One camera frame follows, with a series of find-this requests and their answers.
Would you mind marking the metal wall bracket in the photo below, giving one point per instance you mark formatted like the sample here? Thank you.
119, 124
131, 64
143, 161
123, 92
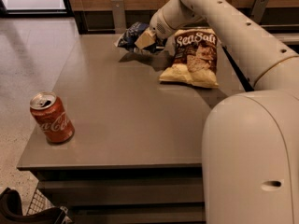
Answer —
258, 9
119, 18

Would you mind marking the brown sea salt chip bag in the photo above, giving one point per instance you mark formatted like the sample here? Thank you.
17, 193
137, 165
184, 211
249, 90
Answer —
195, 59

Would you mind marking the right metal wall bracket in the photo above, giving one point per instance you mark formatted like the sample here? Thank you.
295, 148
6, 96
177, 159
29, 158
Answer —
258, 9

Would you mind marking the upper grey drawer front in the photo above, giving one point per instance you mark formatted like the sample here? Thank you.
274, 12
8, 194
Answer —
123, 191

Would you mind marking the grey drawer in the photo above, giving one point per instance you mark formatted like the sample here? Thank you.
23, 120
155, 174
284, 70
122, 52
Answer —
159, 214
123, 191

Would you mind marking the blue chip bag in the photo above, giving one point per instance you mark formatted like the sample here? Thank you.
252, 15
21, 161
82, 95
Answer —
128, 38

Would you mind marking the red coke can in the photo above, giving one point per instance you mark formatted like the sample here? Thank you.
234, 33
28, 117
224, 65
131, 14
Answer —
48, 111

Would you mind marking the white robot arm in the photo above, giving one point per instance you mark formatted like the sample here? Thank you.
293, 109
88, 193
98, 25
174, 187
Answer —
250, 142

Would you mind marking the left metal wall bracket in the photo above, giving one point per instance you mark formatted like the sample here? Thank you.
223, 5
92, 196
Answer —
119, 18

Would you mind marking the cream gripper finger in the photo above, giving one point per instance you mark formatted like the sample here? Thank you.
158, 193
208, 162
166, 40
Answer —
146, 39

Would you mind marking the dark bag with mesh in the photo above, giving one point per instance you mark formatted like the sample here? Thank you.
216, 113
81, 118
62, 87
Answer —
40, 210

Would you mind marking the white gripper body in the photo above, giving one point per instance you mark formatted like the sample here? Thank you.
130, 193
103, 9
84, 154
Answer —
159, 24

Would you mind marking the lower grey drawer front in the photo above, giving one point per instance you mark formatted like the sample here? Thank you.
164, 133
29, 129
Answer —
159, 214

